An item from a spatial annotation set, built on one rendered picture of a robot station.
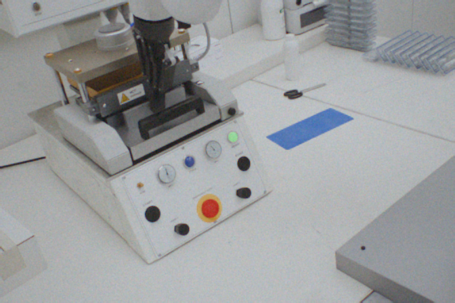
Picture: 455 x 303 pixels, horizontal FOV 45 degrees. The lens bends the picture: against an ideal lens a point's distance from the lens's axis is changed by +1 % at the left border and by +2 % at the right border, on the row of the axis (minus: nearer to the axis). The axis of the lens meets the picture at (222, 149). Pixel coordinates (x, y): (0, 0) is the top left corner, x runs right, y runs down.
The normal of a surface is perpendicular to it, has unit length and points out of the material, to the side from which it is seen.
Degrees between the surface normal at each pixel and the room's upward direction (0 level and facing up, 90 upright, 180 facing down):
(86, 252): 0
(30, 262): 91
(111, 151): 40
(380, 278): 90
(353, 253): 4
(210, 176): 65
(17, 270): 90
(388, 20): 90
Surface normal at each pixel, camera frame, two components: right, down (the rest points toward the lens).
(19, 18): 0.59, 0.33
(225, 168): 0.48, -0.07
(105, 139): 0.27, -0.44
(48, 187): -0.15, -0.85
